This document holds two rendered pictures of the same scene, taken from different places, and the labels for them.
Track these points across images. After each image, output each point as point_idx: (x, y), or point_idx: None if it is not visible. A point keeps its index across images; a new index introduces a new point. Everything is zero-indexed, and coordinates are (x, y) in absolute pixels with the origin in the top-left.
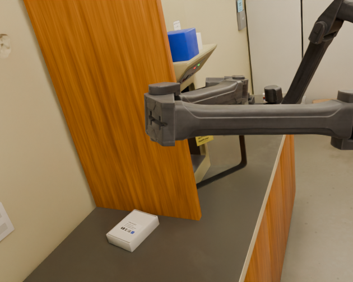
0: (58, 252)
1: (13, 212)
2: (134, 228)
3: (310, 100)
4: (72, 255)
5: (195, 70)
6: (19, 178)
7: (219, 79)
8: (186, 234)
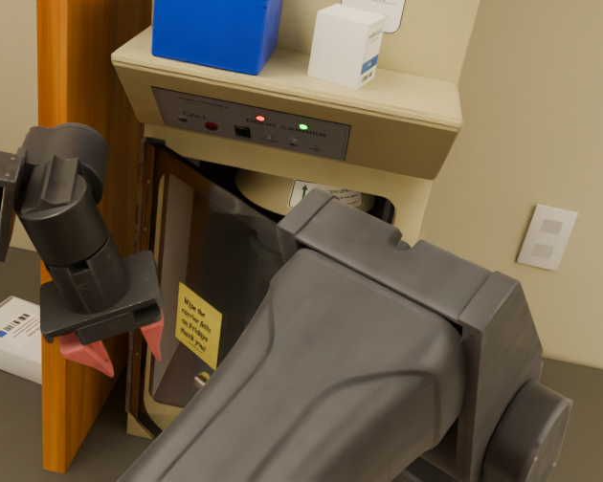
0: (9, 254)
1: None
2: (15, 334)
3: None
4: None
5: (328, 146)
6: (31, 88)
7: (54, 150)
8: None
